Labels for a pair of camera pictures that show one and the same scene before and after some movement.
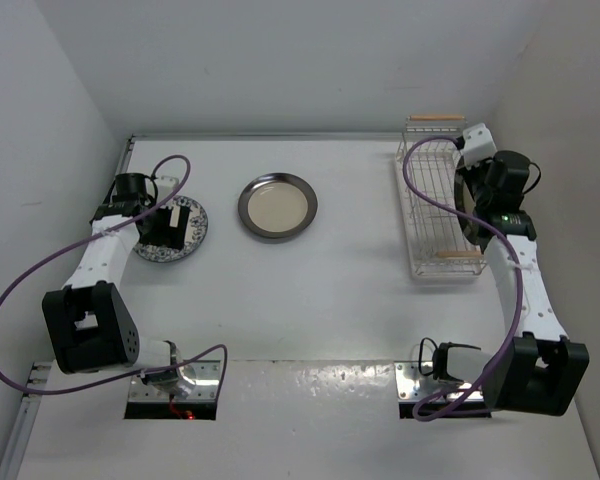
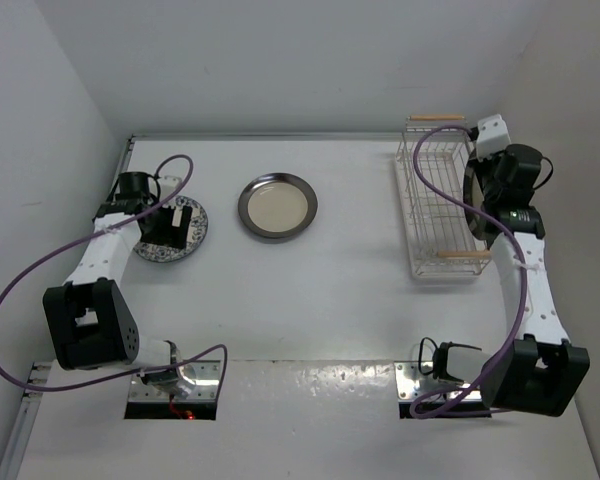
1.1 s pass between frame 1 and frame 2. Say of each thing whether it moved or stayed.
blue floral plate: stayed
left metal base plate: stayed
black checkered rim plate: moved
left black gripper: stayed
